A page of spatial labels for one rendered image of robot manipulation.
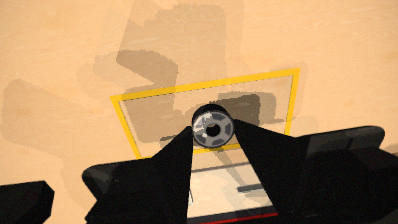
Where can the yellow rectangular outline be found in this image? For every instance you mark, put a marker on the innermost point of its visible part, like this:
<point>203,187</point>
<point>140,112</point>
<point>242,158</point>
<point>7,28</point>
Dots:
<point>116,98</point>

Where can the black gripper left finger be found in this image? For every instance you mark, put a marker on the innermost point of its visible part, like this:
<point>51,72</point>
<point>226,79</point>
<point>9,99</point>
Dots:
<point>168,173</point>

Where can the black wheel with grey hub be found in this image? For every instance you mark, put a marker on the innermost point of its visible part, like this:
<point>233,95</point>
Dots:
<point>216,136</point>

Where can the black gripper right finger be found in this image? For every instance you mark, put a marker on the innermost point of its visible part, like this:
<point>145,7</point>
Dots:
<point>283,163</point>

